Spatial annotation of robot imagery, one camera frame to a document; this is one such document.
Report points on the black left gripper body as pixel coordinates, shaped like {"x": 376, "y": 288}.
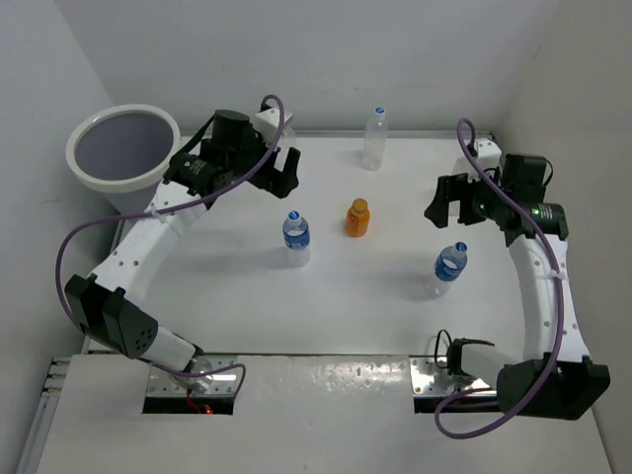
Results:
{"x": 257, "y": 148}

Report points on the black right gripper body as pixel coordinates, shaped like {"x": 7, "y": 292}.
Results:
{"x": 478, "y": 202}

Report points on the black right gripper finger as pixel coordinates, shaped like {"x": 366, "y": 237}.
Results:
{"x": 448, "y": 189}
{"x": 439, "y": 213}

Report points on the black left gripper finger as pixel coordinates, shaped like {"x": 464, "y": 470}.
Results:
{"x": 291, "y": 160}
{"x": 282, "y": 184}

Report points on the blue-label water bottle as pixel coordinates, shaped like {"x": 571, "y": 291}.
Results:
{"x": 296, "y": 237}
{"x": 448, "y": 267}

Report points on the orange juice bottle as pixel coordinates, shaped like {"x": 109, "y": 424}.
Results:
{"x": 358, "y": 217}

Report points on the clear bottle blue cap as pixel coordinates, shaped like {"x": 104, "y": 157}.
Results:
{"x": 375, "y": 136}

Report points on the clear bottle without label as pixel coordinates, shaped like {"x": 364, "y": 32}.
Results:
{"x": 287, "y": 139}

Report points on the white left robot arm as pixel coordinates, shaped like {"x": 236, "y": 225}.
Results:
{"x": 229, "y": 150}

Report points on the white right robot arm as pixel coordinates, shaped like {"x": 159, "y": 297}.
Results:
{"x": 555, "y": 357}

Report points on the grey white-rimmed bin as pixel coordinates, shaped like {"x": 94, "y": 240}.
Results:
{"x": 122, "y": 153}

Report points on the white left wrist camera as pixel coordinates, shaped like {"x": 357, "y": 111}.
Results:
{"x": 266, "y": 123}

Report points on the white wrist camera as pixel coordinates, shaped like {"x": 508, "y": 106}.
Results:
{"x": 488, "y": 153}
{"x": 266, "y": 123}

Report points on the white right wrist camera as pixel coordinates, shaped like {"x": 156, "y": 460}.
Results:
{"x": 488, "y": 153}

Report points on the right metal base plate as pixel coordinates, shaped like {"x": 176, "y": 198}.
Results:
{"x": 428, "y": 380}

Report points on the metal base plate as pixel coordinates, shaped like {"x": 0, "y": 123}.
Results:
{"x": 428, "y": 380}
{"x": 223, "y": 383}

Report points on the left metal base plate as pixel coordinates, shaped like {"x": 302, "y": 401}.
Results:
{"x": 223, "y": 383}

